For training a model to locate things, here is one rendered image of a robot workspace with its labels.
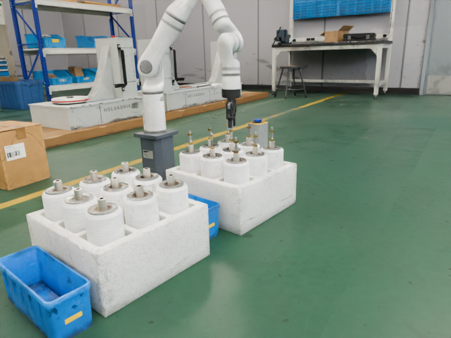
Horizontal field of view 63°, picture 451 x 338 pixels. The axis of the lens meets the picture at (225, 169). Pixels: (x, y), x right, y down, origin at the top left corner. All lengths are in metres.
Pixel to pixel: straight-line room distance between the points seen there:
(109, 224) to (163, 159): 0.74
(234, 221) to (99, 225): 0.54
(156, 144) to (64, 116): 1.67
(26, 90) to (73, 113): 2.49
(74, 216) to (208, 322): 0.45
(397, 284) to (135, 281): 0.72
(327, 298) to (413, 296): 0.23
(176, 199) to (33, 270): 0.45
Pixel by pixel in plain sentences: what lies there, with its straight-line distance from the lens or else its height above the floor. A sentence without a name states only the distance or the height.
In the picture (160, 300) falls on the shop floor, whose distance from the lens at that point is 1.06.
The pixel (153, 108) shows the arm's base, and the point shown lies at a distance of 1.64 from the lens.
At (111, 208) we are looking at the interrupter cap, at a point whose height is 0.25.
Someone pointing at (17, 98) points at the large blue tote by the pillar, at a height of 0.15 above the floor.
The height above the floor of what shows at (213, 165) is 0.23.
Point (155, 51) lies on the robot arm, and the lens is 1.60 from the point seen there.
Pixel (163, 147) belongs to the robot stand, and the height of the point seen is 0.24.
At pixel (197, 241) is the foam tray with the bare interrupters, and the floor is 0.07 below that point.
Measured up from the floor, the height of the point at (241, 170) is 0.23.
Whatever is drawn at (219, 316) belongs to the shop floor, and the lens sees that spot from 0.99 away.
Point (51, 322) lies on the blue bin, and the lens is 0.96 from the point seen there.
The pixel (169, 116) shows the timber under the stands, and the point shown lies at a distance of 3.83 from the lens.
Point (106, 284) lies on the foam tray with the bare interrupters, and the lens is 0.99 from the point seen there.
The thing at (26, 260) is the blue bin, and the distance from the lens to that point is 1.20.
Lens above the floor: 0.62
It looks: 17 degrees down
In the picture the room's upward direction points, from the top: 2 degrees counter-clockwise
